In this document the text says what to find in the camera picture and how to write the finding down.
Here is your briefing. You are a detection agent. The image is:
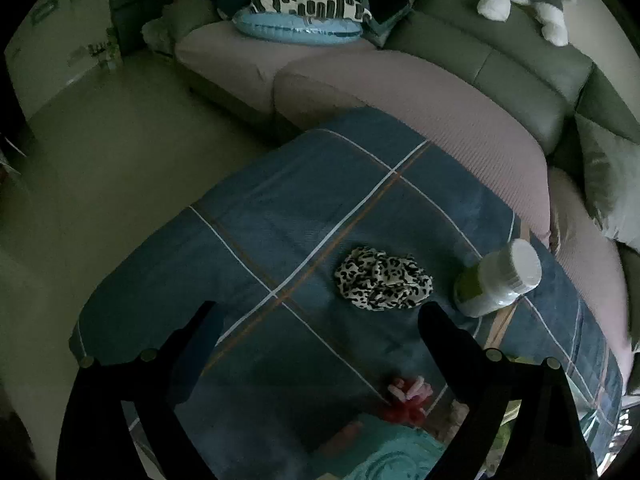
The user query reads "leopard print scrunchie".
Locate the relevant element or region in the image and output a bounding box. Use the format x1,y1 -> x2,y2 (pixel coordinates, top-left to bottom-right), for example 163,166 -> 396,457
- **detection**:
333,246 -> 434,312

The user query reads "pink white zigzag cloth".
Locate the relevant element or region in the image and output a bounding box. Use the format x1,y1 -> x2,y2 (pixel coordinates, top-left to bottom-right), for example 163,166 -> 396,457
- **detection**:
387,376 -> 433,403

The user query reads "teal shallow cardboard box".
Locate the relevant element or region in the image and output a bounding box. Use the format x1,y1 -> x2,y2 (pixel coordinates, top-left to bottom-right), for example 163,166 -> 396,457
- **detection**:
495,358 -> 604,479

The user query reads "red pink scrunchie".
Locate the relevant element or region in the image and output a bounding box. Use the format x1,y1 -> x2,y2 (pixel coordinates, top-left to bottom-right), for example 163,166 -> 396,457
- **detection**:
382,396 -> 428,427

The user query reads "white pill bottle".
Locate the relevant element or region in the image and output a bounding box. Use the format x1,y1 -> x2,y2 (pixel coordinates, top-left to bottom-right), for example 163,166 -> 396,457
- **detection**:
454,238 -> 542,318

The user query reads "blue plaid tablecloth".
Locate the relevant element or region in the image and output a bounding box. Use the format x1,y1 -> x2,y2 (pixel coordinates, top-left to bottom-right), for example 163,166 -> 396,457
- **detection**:
56,108 -> 625,479

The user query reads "grey square throw pillow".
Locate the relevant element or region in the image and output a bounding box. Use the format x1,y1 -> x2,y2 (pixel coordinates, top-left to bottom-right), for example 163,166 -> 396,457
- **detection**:
576,116 -> 639,252

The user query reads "grey green sofa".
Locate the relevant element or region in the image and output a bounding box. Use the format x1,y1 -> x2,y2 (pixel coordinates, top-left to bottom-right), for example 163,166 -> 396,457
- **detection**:
142,0 -> 640,361

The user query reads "blue shark plush cushion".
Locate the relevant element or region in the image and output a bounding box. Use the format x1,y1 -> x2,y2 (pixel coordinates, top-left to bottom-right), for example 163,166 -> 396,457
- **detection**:
232,10 -> 362,46

